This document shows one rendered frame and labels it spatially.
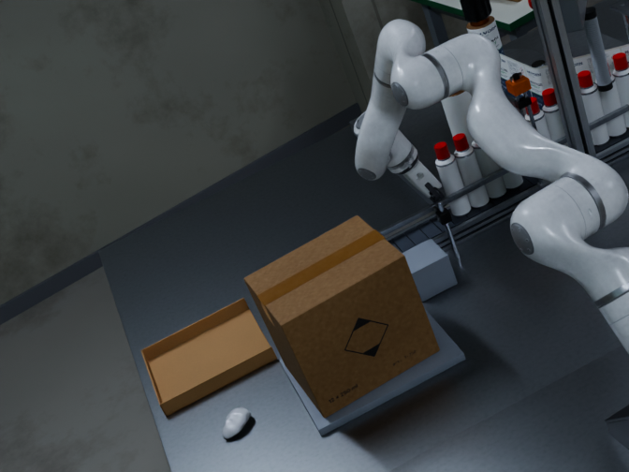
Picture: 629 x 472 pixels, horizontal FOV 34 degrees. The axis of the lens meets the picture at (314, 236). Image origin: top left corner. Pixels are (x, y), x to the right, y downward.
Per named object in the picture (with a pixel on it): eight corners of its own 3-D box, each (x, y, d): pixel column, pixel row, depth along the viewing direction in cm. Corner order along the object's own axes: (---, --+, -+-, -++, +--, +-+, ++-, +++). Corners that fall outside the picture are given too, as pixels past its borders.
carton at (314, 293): (392, 303, 252) (358, 213, 239) (441, 350, 232) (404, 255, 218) (285, 366, 247) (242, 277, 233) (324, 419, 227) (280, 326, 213)
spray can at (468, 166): (485, 195, 272) (464, 128, 262) (493, 203, 267) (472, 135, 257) (467, 203, 272) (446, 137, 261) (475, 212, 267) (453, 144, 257)
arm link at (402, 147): (402, 167, 251) (416, 138, 255) (371, 131, 244) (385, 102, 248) (377, 171, 257) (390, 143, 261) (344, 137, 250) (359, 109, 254)
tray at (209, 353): (249, 308, 276) (243, 297, 274) (277, 359, 254) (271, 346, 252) (146, 361, 273) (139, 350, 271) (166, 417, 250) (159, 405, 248)
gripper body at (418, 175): (422, 155, 252) (447, 184, 258) (405, 141, 261) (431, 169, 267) (400, 177, 253) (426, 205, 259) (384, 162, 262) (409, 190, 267)
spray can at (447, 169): (466, 203, 272) (445, 137, 261) (475, 211, 267) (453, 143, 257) (448, 212, 271) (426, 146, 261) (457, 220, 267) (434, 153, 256)
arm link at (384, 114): (395, 115, 224) (382, 189, 250) (420, 61, 231) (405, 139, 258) (356, 101, 225) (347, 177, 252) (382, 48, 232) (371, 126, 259)
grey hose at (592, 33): (607, 82, 257) (590, 5, 247) (616, 86, 254) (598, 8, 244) (595, 89, 257) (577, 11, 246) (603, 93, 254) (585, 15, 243)
